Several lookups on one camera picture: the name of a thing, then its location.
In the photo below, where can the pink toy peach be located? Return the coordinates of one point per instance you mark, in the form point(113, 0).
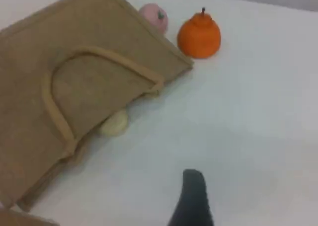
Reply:
point(155, 18)

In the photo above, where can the round cream bun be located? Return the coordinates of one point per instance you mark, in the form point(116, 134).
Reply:
point(116, 125)

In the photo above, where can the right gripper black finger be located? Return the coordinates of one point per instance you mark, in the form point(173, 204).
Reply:
point(193, 201)

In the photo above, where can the orange toy tangerine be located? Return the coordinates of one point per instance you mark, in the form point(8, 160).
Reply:
point(198, 36)

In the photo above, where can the brown jute tote bag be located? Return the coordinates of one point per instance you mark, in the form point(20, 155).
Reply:
point(82, 87)

